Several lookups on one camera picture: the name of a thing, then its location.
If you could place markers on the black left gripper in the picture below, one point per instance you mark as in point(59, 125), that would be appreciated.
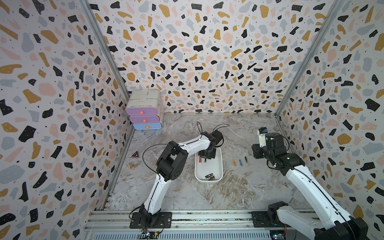
point(213, 156)

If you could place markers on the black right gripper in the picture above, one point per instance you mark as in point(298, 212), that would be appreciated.
point(256, 148)

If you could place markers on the white plastic storage box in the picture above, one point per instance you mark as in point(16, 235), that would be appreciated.
point(214, 166)

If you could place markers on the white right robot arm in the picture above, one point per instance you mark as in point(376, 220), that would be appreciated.
point(334, 222)

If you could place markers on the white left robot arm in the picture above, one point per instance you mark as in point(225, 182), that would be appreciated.
point(170, 165)

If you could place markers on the red triangle sticker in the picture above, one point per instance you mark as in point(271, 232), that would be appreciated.
point(135, 155)

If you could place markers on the small gold coin object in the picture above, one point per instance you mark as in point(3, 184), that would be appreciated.
point(131, 165)

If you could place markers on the pastel mini drawer unit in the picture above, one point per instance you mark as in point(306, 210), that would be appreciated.
point(145, 110)

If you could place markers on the right circuit board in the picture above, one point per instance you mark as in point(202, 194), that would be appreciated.
point(277, 235)

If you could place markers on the circuit board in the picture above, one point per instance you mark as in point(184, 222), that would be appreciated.
point(145, 235)
point(277, 235)

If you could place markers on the left circuit board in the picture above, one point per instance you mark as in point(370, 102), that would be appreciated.
point(145, 235)

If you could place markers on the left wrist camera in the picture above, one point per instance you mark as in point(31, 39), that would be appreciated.
point(219, 139)

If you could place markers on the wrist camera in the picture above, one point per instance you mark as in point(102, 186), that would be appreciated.
point(270, 140)
point(219, 139)

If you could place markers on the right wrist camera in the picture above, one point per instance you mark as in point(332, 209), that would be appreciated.
point(270, 140)

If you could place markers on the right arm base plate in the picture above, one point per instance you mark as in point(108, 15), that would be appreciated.
point(261, 219)

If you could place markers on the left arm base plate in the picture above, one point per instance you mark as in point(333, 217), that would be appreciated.
point(160, 220)

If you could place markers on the aluminium rail frame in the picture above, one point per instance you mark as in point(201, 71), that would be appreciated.
point(189, 225)

